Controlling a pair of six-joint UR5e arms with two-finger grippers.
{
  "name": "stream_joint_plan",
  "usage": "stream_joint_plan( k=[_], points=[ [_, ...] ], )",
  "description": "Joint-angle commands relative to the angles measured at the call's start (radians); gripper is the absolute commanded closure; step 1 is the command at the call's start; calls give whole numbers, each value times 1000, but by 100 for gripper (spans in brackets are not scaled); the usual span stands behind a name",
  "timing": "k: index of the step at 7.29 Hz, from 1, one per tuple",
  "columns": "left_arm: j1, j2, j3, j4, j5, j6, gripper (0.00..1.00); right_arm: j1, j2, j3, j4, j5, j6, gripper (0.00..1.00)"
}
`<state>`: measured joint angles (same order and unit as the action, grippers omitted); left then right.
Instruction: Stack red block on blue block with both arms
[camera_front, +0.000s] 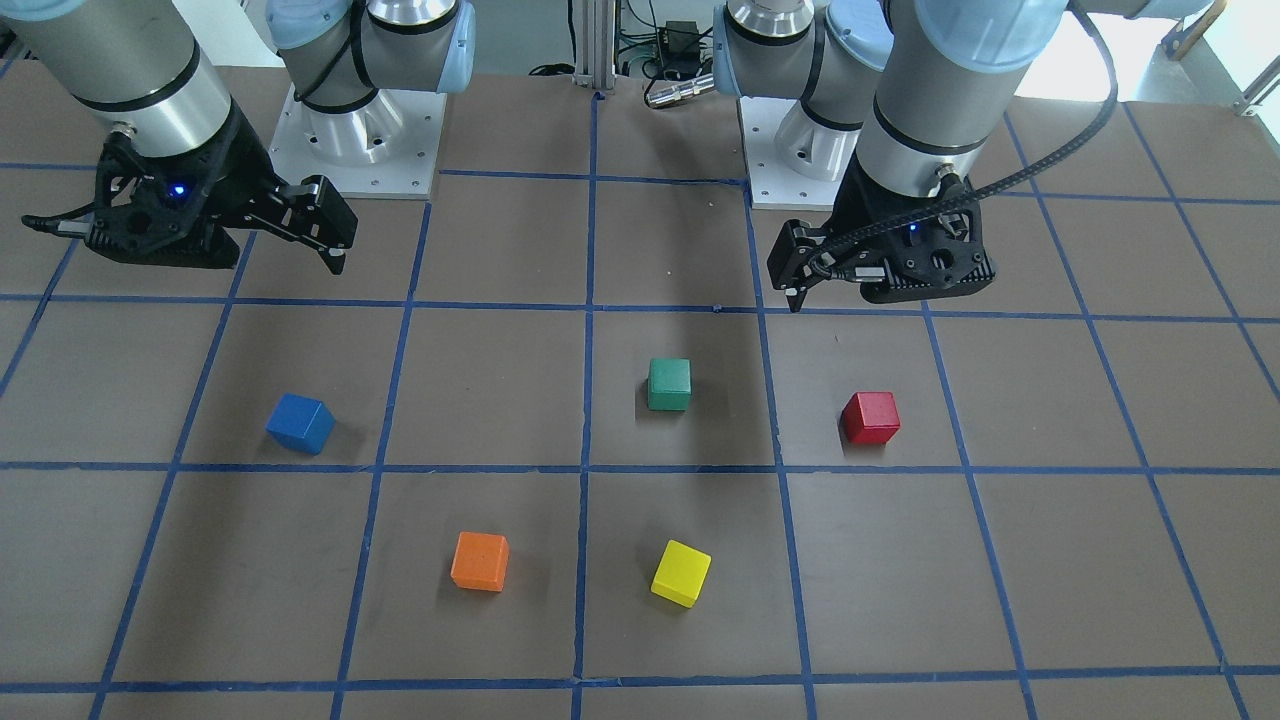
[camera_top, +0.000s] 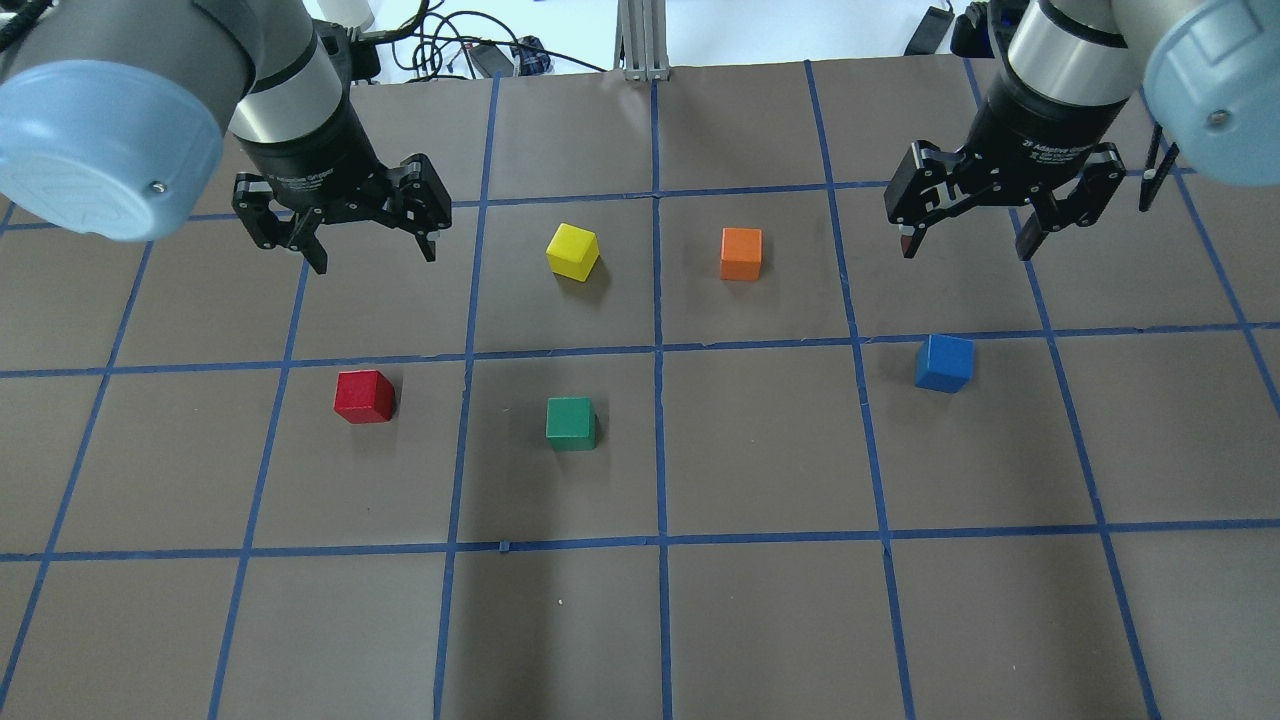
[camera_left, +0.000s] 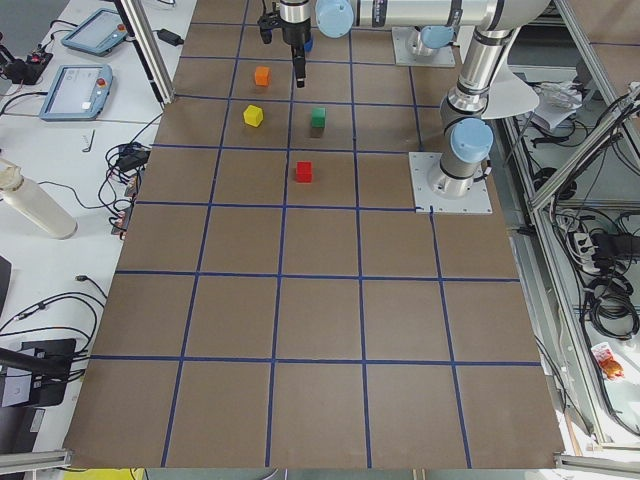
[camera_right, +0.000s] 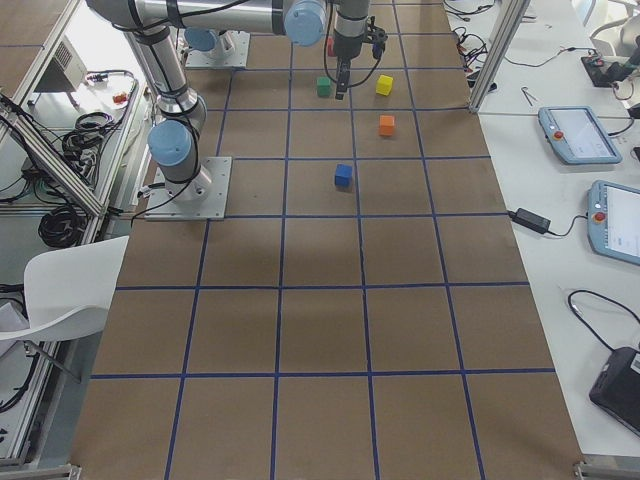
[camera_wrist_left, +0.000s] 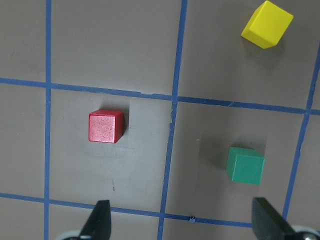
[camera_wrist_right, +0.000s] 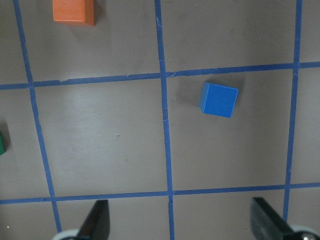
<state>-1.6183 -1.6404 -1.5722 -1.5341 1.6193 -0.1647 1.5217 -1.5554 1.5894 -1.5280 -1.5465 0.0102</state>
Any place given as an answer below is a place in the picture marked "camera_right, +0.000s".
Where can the teach pendant far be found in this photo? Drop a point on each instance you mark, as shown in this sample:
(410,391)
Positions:
(576,136)

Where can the hex key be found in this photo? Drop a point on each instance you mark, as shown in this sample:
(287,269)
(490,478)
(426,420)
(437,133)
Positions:
(529,98)

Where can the teach pendant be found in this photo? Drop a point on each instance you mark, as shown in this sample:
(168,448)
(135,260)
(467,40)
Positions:
(576,136)
(613,221)

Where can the black power adapter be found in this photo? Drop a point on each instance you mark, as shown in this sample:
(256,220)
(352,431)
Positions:
(530,220)

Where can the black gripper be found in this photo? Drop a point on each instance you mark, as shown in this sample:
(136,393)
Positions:
(346,46)

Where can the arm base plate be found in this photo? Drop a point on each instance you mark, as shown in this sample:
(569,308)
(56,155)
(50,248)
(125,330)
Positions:
(205,198)
(196,60)

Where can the orange wooden block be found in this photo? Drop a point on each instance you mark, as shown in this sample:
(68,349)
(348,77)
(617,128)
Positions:
(386,125)

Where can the black tablet device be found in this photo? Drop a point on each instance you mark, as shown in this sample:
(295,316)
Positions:
(616,389)

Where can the white chair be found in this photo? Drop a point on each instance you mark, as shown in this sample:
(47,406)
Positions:
(68,294)

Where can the blue wooden block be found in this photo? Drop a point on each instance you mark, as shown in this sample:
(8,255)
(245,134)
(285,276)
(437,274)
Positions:
(343,175)

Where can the teach pendant near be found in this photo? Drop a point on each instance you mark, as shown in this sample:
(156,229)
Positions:
(613,221)

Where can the yellow wooden block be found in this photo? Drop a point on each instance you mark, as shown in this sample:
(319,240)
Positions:
(384,85)

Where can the green wooden block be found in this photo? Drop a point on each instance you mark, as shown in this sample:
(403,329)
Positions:
(323,86)

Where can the aluminium frame post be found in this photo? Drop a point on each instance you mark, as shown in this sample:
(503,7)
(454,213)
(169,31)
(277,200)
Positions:
(509,18)

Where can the red wooden block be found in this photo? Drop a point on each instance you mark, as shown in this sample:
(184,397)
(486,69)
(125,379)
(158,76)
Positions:
(330,47)

